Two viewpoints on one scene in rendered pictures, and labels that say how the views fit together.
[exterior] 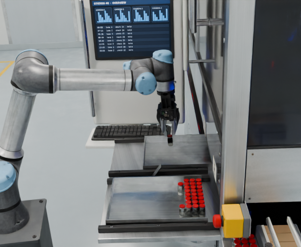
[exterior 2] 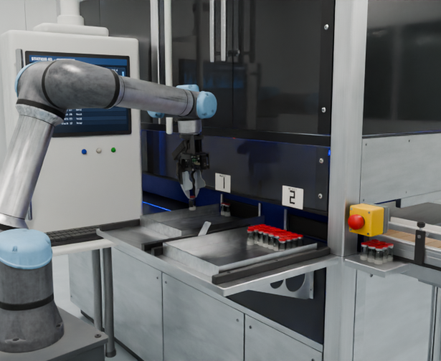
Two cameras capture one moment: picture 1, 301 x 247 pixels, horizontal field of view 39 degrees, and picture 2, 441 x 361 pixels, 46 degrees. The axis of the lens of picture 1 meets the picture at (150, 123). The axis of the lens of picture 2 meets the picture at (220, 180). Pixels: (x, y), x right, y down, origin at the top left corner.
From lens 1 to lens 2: 1.07 m
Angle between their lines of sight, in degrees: 41
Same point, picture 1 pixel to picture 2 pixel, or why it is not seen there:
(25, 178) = not seen: outside the picture
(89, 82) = (155, 94)
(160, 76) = not seen: hidden behind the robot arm
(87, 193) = not seen: outside the picture
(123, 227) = (243, 270)
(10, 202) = (49, 286)
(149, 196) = (221, 252)
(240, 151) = (358, 141)
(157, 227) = (277, 262)
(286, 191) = (387, 188)
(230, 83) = (352, 60)
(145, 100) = (96, 193)
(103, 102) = (37, 200)
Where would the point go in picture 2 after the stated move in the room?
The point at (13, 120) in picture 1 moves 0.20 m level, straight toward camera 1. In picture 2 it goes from (27, 163) to (89, 169)
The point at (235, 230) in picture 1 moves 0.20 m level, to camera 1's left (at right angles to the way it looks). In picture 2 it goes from (378, 224) to (328, 237)
